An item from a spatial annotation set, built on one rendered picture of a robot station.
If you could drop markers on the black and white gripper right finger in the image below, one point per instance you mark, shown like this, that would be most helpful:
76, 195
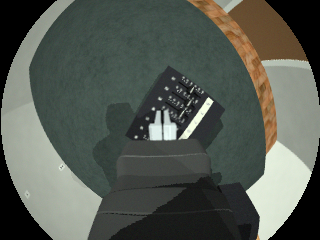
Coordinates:
169, 129

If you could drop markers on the black lighting desk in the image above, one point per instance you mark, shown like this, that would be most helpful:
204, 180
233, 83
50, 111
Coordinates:
198, 113

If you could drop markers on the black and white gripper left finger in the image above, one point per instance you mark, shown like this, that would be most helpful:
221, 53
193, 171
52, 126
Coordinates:
156, 129

